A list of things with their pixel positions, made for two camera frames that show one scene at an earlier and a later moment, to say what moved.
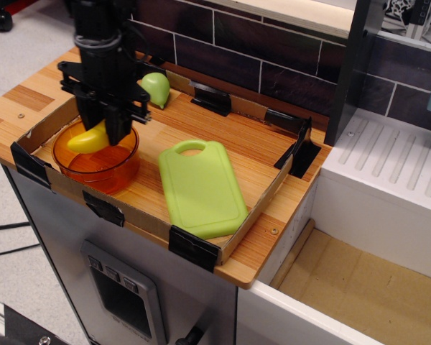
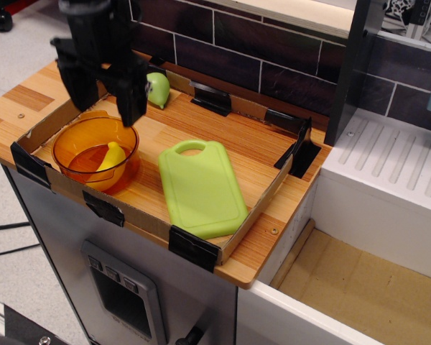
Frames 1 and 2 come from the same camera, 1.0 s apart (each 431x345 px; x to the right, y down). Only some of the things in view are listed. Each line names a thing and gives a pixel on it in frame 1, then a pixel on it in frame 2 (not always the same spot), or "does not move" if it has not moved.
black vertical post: [348, 98] does not move
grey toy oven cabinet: [120, 287] does not move
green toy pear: [156, 85] does not move
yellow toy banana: [90, 141] to [108, 168]
